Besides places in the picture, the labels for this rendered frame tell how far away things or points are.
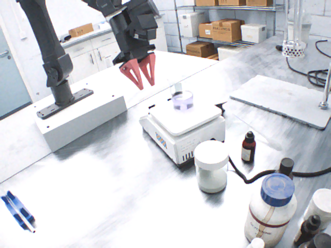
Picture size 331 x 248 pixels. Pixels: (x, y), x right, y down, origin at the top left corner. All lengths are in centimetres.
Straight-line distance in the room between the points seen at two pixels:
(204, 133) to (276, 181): 21
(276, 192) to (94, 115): 52
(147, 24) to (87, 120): 32
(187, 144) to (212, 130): 6
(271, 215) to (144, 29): 41
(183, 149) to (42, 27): 50
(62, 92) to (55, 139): 16
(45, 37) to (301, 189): 72
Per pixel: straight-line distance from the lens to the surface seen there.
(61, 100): 72
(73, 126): 64
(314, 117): 63
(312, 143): 55
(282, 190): 28
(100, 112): 66
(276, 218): 29
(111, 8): 57
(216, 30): 280
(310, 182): 46
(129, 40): 54
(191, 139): 43
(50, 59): 68
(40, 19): 68
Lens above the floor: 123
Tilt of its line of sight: 34 degrees down
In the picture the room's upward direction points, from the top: 11 degrees counter-clockwise
